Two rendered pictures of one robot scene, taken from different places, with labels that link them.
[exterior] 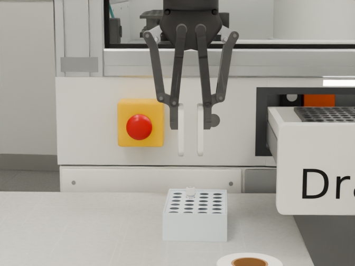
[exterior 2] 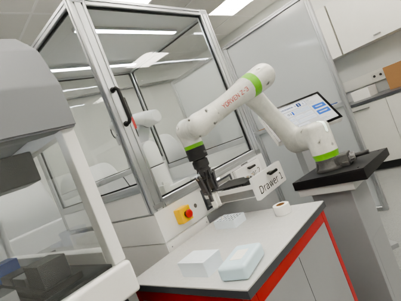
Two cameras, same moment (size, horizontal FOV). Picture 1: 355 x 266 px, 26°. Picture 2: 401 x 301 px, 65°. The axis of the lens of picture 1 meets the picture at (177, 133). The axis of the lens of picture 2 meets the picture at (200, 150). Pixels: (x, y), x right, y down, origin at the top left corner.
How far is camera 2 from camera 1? 1.08 m
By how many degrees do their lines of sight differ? 50
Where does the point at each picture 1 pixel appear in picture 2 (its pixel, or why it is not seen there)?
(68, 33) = (151, 197)
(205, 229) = (241, 218)
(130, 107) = (182, 209)
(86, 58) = (160, 202)
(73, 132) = (165, 229)
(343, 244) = not seen: hidden behind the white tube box
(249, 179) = (209, 218)
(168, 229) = (236, 223)
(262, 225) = not seen: hidden behind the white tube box
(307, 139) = (256, 179)
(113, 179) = (181, 238)
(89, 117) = (167, 221)
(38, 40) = not seen: outside the picture
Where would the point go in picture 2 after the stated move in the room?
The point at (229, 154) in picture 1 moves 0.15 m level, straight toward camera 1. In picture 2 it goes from (202, 213) to (223, 210)
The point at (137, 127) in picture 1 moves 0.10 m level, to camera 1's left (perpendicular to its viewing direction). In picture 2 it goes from (190, 212) to (176, 222)
